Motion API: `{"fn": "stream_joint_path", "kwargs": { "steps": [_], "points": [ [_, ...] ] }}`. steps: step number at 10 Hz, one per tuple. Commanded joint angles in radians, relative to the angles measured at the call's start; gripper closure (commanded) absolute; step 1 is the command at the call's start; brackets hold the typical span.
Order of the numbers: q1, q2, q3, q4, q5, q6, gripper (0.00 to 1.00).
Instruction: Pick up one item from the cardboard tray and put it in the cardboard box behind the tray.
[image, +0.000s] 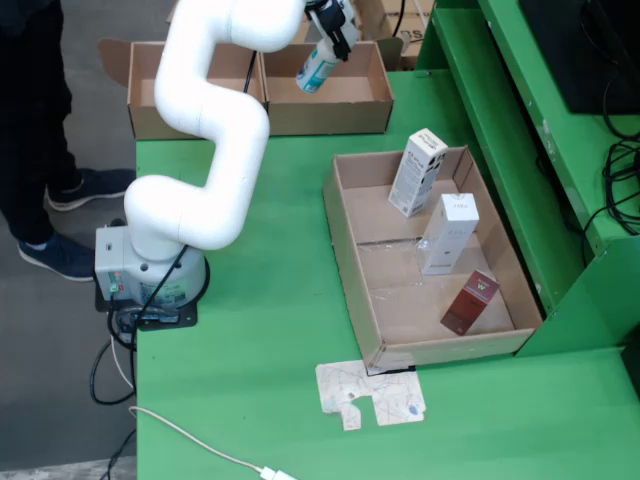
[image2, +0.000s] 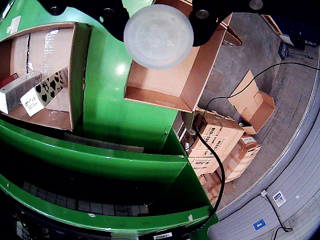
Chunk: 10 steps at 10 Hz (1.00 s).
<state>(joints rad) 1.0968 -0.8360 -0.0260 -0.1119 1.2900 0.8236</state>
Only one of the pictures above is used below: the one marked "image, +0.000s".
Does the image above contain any white charger cable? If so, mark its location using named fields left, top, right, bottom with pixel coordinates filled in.
left=128, top=405, right=301, bottom=480

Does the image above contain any black floor cable loop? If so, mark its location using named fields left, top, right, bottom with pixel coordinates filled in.
left=89, top=339, right=137, bottom=407

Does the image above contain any thin white base cable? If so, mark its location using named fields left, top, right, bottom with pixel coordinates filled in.
left=109, top=335, right=136, bottom=392

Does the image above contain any tall plain white carton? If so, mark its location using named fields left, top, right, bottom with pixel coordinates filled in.
left=421, top=193, right=480, bottom=276

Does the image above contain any white plastic bottle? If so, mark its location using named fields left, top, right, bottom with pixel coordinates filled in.
left=295, top=38, right=339, bottom=95

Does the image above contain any red brown product box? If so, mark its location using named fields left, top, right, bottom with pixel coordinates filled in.
left=439, top=269, right=500, bottom=336

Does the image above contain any brown printed storage carton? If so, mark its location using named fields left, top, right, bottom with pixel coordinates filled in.
left=347, top=0, right=436, bottom=71

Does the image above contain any black cable bundle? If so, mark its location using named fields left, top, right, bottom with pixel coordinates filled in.
left=582, top=69, right=640, bottom=246

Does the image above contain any grey robot base box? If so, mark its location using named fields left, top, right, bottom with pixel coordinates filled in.
left=93, top=218, right=211, bottom=331

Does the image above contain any shallow cardboard tray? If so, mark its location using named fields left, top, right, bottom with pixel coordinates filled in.
left=323, top=144, right=545, bottom=370

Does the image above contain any black monitor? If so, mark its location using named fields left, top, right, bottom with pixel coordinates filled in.
left=519, top=0, right=640, bottom=115

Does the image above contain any white cow print carton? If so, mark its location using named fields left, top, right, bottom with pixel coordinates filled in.
left=388, top=128, right=449, bottom=219

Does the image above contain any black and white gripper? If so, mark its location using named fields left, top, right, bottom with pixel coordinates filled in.
left=304, top=0, right=362, bottom=62

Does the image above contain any person in dark clothes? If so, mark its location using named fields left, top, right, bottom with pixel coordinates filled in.
left=0, top=0, right=137, bottom=282

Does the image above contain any thin dark trailing cable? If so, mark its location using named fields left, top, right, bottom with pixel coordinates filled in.
left=99, top=427, right=137, bottom=480

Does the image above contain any green metal shelf rack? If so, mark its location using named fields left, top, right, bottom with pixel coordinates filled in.
left=414, top=0, right=640, bottom=359

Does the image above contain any open brown cardboard box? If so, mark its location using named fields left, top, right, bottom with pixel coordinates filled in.
left=97, top=37, right=266, bottom=140
left=259, top=40, right=396, bottom=136

